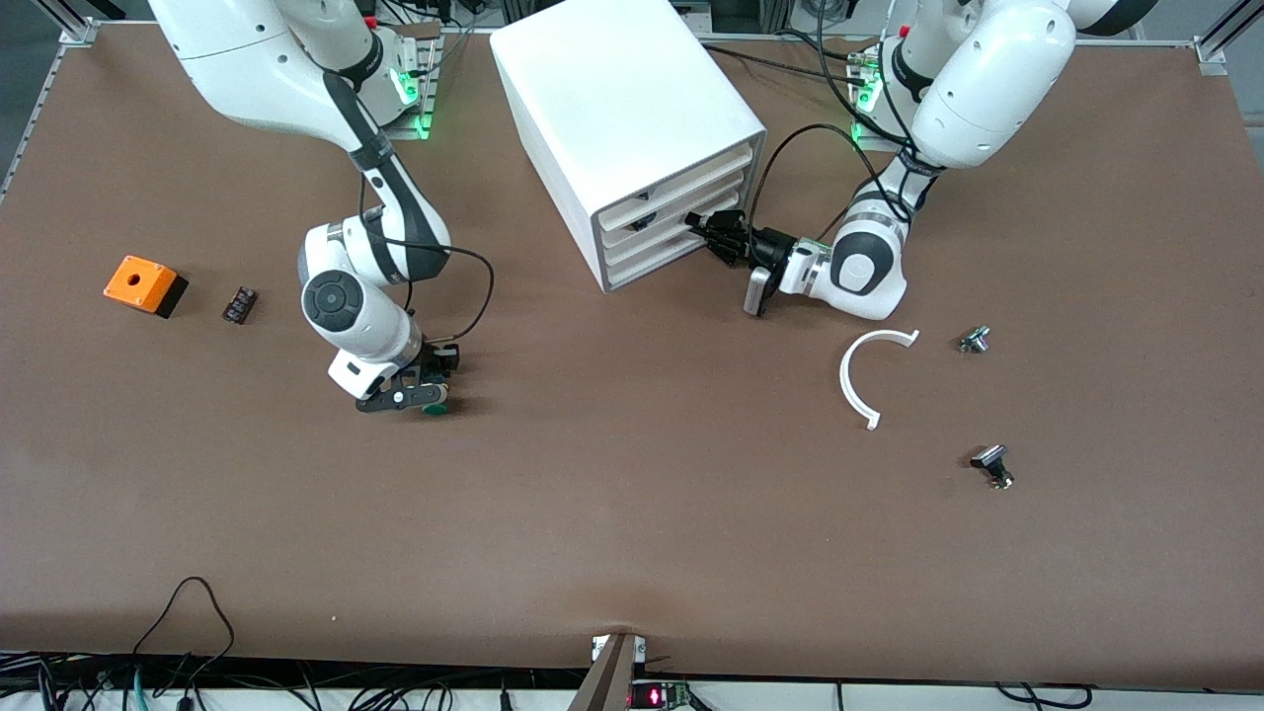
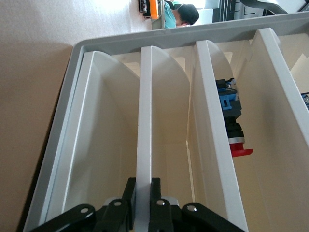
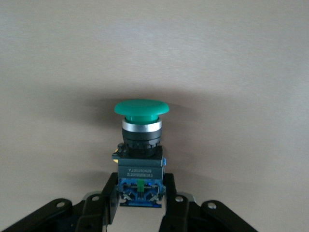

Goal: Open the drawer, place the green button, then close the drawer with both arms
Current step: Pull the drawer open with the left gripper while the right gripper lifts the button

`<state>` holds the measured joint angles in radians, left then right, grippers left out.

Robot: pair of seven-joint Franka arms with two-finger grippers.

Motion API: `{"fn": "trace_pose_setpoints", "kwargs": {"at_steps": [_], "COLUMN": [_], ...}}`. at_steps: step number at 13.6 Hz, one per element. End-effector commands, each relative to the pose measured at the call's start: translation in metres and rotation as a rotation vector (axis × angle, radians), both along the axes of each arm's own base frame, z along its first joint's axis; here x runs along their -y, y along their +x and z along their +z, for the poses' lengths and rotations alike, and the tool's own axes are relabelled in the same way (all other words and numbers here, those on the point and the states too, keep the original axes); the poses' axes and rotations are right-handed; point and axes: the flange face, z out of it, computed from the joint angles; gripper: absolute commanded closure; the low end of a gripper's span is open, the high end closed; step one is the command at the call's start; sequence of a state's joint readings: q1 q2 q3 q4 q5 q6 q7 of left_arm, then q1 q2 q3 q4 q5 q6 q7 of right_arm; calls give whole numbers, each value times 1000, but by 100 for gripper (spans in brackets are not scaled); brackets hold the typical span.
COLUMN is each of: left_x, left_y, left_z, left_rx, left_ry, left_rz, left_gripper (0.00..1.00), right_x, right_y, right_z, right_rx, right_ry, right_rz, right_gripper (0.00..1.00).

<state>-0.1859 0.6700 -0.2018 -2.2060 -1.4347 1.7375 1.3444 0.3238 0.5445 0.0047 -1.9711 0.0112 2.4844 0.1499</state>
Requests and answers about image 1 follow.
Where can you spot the aluminium frame corner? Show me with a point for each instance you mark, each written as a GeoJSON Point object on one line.
{"type": "Point", "coordinates": [74, 28]}
{"type": "Point", "coordinates": [1213, 54]}

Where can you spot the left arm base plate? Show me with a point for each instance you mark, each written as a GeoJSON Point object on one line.
{"type": "Point", "coordinates": [874, 143]}

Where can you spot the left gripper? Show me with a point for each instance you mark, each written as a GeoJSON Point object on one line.
{"type": "Point", "coordinates": [768, 245]}

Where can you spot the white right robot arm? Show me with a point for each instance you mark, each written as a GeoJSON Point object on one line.
{"type": "Point", "coordinates": [247, 59]}

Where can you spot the white curved plastic arc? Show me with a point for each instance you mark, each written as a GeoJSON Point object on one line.
{"type": "Point", "coordinates": [844, 383]}

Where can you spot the green push button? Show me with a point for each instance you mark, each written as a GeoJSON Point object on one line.
{"type": "Point", "coordinates": [433, 408]}

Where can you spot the black-headed silver button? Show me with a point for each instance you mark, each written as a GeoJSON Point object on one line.
{"type": "Point", "coordinates": [990, 458]}

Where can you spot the small black contact block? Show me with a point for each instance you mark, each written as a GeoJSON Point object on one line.
{"type": "Point", "coordinates": [240, 304]}

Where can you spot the orange button box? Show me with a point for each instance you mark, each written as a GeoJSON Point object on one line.
{"type": "Point", "coordinates": [138, 281]}

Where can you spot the red LED display board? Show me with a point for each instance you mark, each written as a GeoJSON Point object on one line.
{"type": "Point", "coordinates": [657, 696]}

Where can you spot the white mounting bracket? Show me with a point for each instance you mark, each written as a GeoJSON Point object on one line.
{"type": "Point", "coordinates": [598, 647]}

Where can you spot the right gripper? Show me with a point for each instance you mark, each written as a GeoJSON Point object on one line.
{"type": "Point", "coordinates": [434, 362]}

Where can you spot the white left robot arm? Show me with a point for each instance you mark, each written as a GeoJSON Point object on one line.
{"type": "Point", "coordinates": [987, 79]}

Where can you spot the wooden camera post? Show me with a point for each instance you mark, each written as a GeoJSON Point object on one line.
{"type": "Point", "coordinates": [607, 681]}

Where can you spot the white drawer cabinet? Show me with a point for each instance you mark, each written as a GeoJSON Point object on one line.
{"type": "Point", "coordinates": [612, 89]}

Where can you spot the small silver button part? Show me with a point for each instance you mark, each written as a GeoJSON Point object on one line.
{"type": "Point", "coordinates": [974, 341]}

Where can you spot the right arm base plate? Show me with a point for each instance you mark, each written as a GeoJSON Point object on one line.
{"type": "Point", "coordinates": [429, 89]}

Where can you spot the white drawer with tan front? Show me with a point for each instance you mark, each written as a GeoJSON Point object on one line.
{"type": "Point", "coordinates": [681, 209]}
{"type": "Point", "coordinates": [671, 255]}
{"type": "Point", "coordinates": [662, 235]}
{"type": "Point", "coordinates": [706, 176]}

